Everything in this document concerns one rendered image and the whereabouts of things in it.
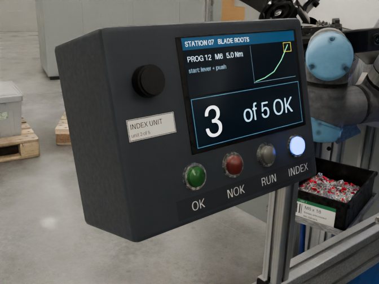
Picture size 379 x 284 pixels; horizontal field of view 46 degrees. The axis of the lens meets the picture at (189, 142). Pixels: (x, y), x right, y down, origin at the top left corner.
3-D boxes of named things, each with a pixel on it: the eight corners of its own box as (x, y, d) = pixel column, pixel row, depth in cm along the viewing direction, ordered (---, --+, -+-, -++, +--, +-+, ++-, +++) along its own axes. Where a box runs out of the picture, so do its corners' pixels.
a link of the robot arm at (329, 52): (302, 84, 76) (307, 33, 74) (304, 73, 86) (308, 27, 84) (351, 88, 75) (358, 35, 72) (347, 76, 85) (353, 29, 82)
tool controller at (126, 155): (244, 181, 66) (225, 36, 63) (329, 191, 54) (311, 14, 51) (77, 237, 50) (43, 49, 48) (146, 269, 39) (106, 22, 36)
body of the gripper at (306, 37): (302, 24, 99) (300, 29, 88) (343, 21, 97) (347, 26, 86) (302, 59, 102) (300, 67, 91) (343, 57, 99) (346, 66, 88)
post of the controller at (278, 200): (274, 270, 72) (285, 155, 66) (289, 279, 70) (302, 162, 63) (261, 276, 70) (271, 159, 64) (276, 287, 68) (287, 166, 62)
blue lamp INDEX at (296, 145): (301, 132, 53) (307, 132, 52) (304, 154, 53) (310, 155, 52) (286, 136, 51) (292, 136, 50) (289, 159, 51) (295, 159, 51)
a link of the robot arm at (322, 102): (364, 139, 84) (373, 81, 80) (317, 147, 79) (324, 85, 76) (334, 127, 91) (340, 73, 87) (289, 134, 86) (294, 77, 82)
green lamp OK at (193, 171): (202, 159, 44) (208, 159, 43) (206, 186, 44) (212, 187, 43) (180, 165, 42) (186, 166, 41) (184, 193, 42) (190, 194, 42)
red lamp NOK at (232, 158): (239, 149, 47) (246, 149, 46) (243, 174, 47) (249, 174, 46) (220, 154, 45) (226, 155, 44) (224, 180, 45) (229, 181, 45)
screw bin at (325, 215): (307, 180, 118) (309, 155, 116) (373, 198, 109) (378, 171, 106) (269, 212, 101) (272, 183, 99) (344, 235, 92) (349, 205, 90)
